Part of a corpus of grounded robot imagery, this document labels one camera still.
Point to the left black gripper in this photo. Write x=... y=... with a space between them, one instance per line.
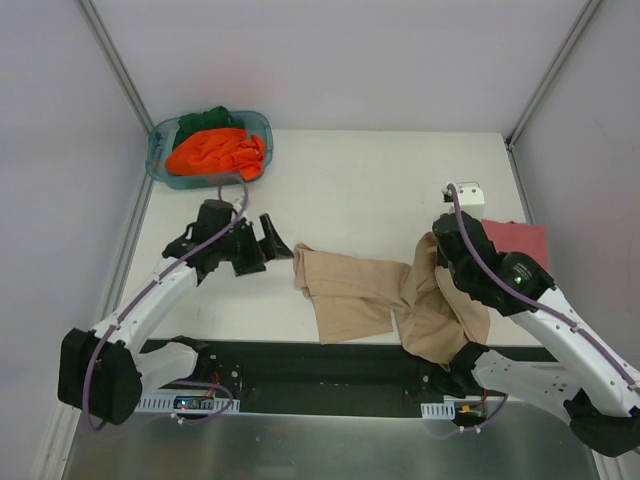
x=252 y=245

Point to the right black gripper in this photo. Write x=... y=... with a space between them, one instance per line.
x=451 y=232

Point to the beige t shirt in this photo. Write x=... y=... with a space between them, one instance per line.
x=354 y=298

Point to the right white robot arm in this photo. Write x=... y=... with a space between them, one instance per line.
x=596 y=393

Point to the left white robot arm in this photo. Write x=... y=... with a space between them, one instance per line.
x=104 y=371

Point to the folded red t shirt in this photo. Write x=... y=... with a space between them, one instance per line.
x=510 y=237

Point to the orange t shirt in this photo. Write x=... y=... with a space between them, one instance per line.
x=219 y=151

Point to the green t shirt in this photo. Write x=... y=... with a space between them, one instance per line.
x=215 y=118

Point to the teal plastic basket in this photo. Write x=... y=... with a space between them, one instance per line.
x=161 y=141

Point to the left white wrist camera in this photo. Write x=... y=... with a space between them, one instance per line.
x=241 y=204

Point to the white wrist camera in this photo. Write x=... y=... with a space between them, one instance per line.
x=470 y=198
x=241 y=204

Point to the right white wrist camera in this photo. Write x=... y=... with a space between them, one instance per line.
x=470 y=198

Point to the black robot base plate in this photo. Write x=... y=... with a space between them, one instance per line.
x=352 y=380

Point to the left aluminium frame post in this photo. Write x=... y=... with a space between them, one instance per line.
x=115 y=62

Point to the aluminium frame post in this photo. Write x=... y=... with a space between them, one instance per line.
x=115 y=62
x=576 y=32

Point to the right aluminium frame post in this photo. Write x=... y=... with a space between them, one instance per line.
x=576 y=32

